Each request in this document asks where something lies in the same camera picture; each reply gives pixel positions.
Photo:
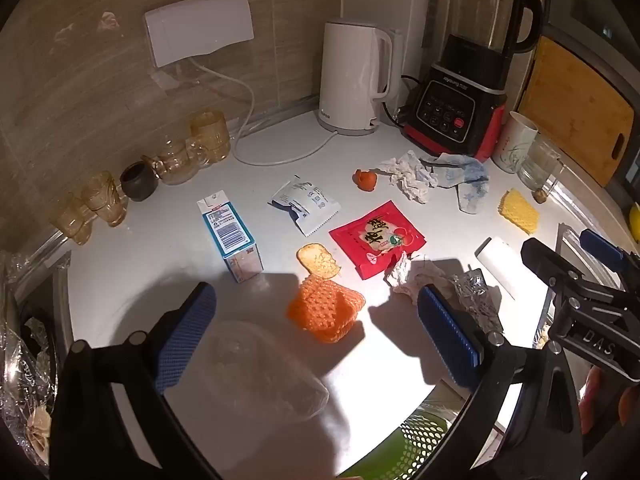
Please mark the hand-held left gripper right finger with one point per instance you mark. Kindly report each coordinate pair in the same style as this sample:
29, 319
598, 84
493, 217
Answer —
447, 335

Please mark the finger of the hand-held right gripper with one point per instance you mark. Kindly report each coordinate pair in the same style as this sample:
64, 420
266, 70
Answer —
550, 262
605, 247

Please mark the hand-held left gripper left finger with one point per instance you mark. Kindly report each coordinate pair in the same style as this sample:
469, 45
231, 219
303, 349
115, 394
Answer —
186, 340

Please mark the aluminium foil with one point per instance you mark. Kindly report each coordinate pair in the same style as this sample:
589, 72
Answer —
475, 295

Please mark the white sponge block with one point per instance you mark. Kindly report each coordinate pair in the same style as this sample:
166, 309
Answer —
500, 260

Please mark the yellow foam fruit net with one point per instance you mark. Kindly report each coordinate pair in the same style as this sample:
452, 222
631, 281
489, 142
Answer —
520, 210

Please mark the small brown shell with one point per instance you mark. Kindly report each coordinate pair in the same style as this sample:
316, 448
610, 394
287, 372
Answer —
539, 195

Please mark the white tissue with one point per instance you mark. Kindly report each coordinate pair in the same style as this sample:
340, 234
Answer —
407, 175
405, 275

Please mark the clear plastic bag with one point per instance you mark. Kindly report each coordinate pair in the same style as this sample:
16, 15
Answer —
265, 375

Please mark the green plastic basket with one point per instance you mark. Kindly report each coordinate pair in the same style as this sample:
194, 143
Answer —
420, 440

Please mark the red snack packet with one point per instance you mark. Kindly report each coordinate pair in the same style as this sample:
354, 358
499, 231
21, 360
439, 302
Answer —
380, 240

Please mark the blue and white milk carton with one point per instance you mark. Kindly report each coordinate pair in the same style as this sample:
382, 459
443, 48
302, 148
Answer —
227, 230

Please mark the orange foam fruit net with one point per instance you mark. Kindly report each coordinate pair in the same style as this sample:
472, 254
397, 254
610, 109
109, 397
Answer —
325, 310

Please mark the tan cracker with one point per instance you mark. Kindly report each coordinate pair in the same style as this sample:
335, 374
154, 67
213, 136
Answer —
317, 260

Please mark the small orange fruit piece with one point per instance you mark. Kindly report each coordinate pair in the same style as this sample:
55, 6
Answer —
365, 181

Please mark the white foil packet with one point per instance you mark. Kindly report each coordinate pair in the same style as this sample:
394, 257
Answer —
302, 201

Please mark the person's right hand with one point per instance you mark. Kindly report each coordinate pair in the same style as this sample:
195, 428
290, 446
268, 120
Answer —
595, 400

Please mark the yellow bowl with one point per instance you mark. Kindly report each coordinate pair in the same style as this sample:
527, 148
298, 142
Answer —
635, 220

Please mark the clear glass mug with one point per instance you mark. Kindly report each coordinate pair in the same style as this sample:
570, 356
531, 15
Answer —
537, 165

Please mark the white mug with plant print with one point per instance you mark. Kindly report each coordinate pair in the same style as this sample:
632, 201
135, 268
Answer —
510, 145

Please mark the bamboo cutting board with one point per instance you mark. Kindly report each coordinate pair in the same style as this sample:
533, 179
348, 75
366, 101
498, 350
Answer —
575, 105

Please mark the amber glass cup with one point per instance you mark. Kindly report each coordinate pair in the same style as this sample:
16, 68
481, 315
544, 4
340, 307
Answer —
210, 135
102, 199
72, 219

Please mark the dark ceramic cup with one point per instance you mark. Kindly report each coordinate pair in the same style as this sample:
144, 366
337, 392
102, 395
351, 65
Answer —
137, 181

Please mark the amber glass teapot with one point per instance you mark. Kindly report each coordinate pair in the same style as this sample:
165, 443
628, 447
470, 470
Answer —
175, 160

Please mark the black and red blender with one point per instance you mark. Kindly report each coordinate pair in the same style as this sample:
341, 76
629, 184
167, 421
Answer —
450, 110

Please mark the white electric kettle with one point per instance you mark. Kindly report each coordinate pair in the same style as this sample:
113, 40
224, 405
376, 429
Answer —
350, 75

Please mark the white wall socket cover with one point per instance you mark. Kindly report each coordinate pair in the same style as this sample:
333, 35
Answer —
197, 27

